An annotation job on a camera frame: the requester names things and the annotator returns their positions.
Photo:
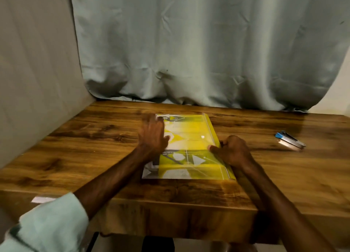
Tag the blue pen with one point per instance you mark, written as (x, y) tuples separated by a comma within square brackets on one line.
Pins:
[(290, 141)]

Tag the person's right forearm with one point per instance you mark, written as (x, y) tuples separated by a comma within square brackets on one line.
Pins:
[(284, 211)]

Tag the white paper tag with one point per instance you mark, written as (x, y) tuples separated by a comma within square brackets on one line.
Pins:
[(42, 199)]

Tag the person's left forearm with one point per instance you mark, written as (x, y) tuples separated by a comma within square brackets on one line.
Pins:
[(82, 205)]

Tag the pale green curtain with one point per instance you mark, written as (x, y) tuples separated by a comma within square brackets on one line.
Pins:
[(219, 41)]

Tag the yellow patterned folder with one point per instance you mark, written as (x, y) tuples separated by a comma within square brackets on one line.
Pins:
[(188, 140)]

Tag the person's left hand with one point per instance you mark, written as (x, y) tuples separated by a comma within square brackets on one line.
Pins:
[(152, 137)]

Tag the person's left leg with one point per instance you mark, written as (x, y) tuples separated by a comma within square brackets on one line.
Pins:
[(158, 244)]

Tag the person's right hand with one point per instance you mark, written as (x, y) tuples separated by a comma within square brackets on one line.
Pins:
[(232, 150)]

